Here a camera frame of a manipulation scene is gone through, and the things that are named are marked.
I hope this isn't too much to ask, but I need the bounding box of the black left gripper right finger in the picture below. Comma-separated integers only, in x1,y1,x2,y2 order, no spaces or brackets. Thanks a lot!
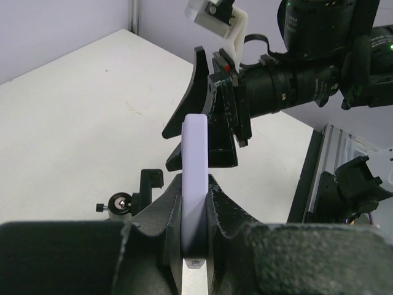
206,176,392,294

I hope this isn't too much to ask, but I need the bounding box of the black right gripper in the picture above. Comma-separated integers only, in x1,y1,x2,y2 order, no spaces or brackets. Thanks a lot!
161,46,252,168

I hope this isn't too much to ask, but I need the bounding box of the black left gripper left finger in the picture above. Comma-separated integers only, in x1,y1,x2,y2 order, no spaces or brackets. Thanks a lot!
1,175,182,294

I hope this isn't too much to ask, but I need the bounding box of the phone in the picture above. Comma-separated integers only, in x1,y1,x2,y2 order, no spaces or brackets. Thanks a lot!
181,114,209,269

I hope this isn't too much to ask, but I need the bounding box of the black phone stand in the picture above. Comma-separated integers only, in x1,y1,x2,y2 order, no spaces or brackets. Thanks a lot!
95,169,164,221

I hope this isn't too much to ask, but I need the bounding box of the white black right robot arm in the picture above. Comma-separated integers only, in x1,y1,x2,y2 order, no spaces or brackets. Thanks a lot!
162,1,392,168

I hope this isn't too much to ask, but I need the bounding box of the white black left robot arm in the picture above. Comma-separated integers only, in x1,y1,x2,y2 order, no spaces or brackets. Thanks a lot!
1,156,392,294

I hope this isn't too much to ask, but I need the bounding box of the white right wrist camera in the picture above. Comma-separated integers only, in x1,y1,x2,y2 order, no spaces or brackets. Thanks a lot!
185,0,248,70

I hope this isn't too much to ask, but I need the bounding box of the aluminium frame post right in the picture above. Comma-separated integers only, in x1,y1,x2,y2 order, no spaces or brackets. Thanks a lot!
128,0,141,35

